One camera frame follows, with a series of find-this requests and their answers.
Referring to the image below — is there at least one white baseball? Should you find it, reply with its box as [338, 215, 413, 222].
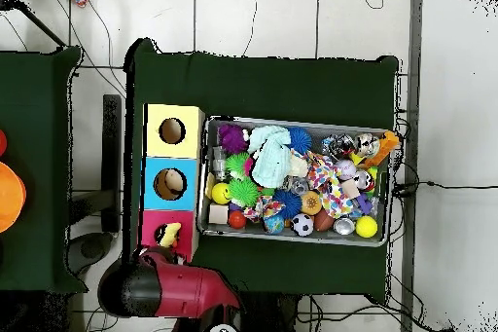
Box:
[335, 159, 358, 181]

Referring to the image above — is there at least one cream fleece cloth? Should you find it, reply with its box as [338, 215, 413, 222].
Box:
[289, 150, 309, 178]

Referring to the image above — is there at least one metal mesh bin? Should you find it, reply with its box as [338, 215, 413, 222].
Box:
[196, 115, 391, 248]

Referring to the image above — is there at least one purple spiky monster toy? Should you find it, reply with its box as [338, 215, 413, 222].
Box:
[217, 124, 252, 155]

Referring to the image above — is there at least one green spiky ball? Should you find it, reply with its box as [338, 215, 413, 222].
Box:
[228, 177, 261, 208]

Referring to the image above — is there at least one black cable with plug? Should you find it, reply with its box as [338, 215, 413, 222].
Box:
[391, 179, 498, 198]

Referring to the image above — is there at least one yellow tennis ball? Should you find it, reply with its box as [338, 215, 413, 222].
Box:
[355, 215, 379, 239]

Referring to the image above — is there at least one large blue spiky ball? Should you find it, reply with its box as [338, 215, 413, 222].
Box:
[286, 126, 313, 155]

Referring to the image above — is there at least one orange-red smooth ball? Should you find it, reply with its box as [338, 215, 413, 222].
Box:
[228, 210, 248, 231]

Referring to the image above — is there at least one large orange round object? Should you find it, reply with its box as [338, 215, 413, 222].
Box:
[0, 160, 27, 235]

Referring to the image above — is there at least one yellow duck plush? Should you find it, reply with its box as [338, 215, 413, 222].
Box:
[157, 221, 183, 249]

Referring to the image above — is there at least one black panel stand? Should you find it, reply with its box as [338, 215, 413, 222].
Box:
[67, 93, 123, 234]

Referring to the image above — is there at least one black and white soccer ball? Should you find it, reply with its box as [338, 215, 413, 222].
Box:
[291, 213, 315, 238]

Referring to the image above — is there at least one wooden three-hole box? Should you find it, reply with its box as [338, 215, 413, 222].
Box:
[137, 103, 206, 264]

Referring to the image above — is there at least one grey floor cable cover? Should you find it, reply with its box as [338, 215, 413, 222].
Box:
[400, 0, 424, 332]

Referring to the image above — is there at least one dark green table cloth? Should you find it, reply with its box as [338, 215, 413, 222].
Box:
[0, 46, 89, 295]
[121, 37, 400, 306]

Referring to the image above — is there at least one mint green muslin cloth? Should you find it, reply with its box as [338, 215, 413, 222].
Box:
[247, 125, 293, 189]

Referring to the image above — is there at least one yellow smiley ball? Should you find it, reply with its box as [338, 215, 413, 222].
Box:
[211, 182, 232, 206]

